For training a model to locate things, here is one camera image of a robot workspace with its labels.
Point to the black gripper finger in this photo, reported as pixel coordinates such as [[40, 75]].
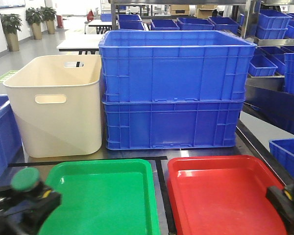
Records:
[[283, 206], [23, 213]]

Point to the green mushroom push button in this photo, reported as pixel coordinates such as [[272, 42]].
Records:
[[27, 184]]

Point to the blue bin at right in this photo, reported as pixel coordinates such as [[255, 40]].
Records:
[[283, 151]]

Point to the blue bin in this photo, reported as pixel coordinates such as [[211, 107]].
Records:
[[10, 140], [283, 151]]

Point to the red plastic tray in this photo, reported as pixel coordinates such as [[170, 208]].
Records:
[[222, 195]]

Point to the green plastic tray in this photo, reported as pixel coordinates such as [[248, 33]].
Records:
[[103, 197]]

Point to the blue bin at left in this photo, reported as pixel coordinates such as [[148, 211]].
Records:
[[10, 140]]

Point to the beige plastic basket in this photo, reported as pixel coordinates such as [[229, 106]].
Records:
[[56, 104]]

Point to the lower blue stacked crate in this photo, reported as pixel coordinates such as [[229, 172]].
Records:
[[154, 125]]

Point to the blue stacked crate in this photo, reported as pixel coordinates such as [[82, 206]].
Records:
[[155, 66], [154, 125]]

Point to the upper blue stacked crate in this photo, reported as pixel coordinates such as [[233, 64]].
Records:
[[155, 66]]

